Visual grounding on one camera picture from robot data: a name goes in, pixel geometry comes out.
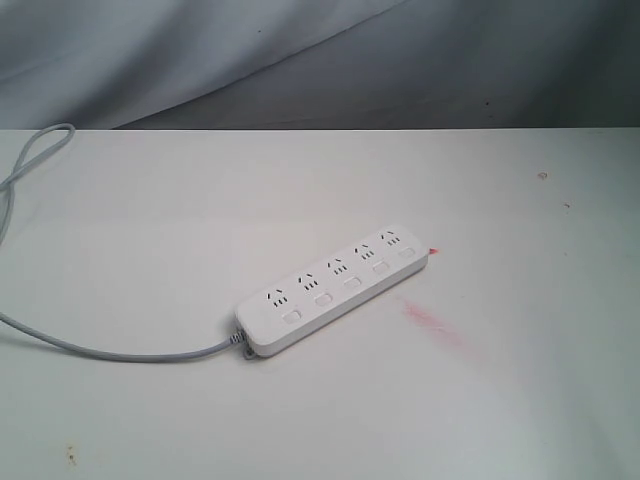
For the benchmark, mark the white five-outlet power strip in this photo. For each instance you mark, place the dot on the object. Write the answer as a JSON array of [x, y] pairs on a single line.
[[298, 305]]

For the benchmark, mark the grey backdrop cloth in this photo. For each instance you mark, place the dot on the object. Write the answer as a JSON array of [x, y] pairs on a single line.
[[319, 64]]

